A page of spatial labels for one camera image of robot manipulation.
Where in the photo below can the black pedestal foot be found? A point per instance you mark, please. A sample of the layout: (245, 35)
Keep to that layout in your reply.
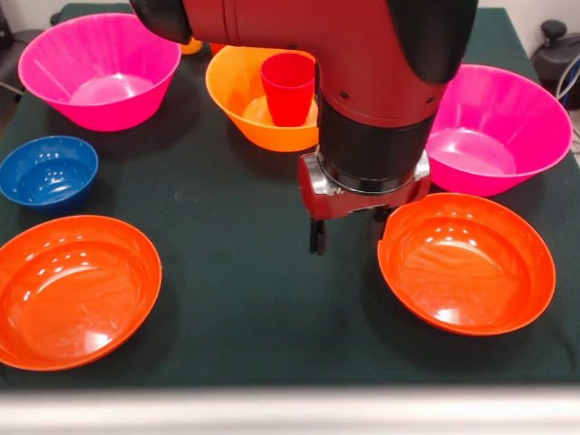
(550, 59)
(6, 31)

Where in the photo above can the dark green tablecloth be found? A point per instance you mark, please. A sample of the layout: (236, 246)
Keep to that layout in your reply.
(249, 294)

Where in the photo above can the orange large bowl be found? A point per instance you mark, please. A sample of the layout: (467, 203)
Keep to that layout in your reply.
(235, 81)

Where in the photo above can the crimson plastic cup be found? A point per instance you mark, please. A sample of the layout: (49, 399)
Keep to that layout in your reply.
(290, 95)

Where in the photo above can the red shallow bowl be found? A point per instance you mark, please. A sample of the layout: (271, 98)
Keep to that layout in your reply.
(466, 272)
(72, 294)

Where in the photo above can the pink large bowl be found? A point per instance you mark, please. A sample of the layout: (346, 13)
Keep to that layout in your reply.
(99, 68)
(498, 136)

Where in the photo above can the blue small bowl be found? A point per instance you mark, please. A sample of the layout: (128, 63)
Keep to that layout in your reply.
(47, 176)

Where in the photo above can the red-orange plastic cup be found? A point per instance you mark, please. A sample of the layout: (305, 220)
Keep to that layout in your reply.
(217, 47)

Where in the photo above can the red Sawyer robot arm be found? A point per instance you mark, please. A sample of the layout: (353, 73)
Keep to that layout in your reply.
(362, 45)

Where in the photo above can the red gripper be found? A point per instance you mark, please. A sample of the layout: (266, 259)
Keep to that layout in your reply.
(358, 201)

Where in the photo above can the yellow plastic cup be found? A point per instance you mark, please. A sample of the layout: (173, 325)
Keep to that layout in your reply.
(192, 47)

